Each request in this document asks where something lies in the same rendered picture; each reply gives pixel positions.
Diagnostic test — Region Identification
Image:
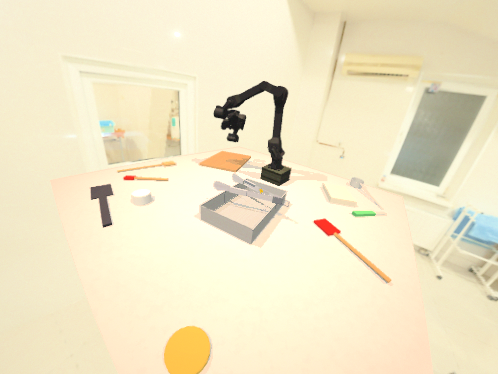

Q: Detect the grey rectangular roasting tin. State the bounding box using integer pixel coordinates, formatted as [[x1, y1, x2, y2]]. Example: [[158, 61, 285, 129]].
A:
[[199, 178, 288, 244]]

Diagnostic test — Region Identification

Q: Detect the light wooden board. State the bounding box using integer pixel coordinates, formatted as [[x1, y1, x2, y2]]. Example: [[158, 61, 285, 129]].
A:
[[199, 151, 251, 172]]

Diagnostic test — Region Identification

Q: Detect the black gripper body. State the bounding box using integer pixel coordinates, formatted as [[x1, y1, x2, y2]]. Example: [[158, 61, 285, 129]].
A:
[[226, 113, 247, 142]]

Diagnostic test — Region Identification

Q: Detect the grey spatula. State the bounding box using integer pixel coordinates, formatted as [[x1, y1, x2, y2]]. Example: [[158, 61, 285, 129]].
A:
[[90, 184, 113, 228]]

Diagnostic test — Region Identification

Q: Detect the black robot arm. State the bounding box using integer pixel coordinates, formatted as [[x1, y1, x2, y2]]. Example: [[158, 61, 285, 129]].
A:
[[214, 81, 289, 171]]

